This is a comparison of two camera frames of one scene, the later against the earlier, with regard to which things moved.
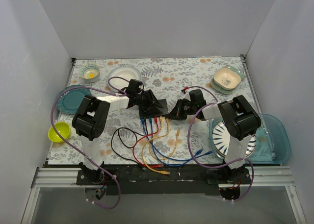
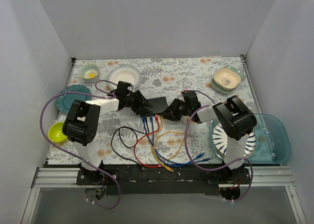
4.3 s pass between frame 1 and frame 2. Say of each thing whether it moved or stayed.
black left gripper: moved
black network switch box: stayed
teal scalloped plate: stayed
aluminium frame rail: stayed
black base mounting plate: stayed
